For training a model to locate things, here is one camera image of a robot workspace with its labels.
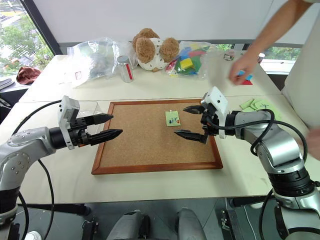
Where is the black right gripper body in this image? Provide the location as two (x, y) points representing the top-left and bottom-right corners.
(200, 102), (221, 137)

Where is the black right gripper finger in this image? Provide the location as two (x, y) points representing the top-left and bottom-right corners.
(173, 128), (209, 145)
(183, 105), (205, 116)

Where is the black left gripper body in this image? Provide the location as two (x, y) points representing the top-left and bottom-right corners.
(68, 116), (91, 148)

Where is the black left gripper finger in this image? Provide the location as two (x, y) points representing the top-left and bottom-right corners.
(84, 113), (115, 126)
(87, 128), (124, 147)

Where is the wood-framed cork board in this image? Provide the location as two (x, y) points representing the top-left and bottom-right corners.
(91, 98), (224, 176)

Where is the crumpled green paper note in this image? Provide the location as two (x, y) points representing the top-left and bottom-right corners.
(251, 98), (276, 112)
(239, 99), (255, 113)

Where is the person's bare hand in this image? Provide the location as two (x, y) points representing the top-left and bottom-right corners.
(228, 56), (259, 86)

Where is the person's blurred bare hand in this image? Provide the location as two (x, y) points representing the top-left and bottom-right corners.
(305, 128), (320, 161)

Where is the clear plastic box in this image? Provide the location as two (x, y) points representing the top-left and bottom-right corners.
(74, 99), (105, 132)

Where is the bag of colourful blocks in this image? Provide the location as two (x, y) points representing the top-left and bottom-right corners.
(164, 40), (219, 81)

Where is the glass jar with metal lid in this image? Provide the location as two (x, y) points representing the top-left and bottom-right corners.
(116, 55), (135, 84)

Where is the large clear plastic bag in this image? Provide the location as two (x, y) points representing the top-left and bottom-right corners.
(66, 36), (139, 89)

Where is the small jar with label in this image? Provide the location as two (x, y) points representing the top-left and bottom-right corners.
(223, 49), (236, 62)

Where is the dark red cloth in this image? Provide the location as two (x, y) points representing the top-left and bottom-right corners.
(15, 66), (41, 85)

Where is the brown teddy bear plush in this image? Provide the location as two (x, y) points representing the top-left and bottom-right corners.
(131, 27), (181, 73)

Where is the grey flat object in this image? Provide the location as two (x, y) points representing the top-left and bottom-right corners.
(0, 78), (14, 90)

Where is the grey rounded robot leg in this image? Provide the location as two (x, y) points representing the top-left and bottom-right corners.
(109, 209), (151, 240)
(176, 207), (208, 240)

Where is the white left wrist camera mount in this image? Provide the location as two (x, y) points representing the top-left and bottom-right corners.
(57, 95), (81, 151)

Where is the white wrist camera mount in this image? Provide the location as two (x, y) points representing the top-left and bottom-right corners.
(57, 95), (81, 151)
(200, 86), (230, 140)

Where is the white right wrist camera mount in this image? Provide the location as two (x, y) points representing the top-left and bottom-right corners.
(200, 86), (230, 140)

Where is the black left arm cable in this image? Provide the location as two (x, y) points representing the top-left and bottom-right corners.
(11, 99), (63, 240)

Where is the black table frame bar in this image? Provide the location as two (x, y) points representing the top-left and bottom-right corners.
(24, 203), (91, 216)

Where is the black window frame post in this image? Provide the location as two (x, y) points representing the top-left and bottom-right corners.
(23, 0), (64, 56)

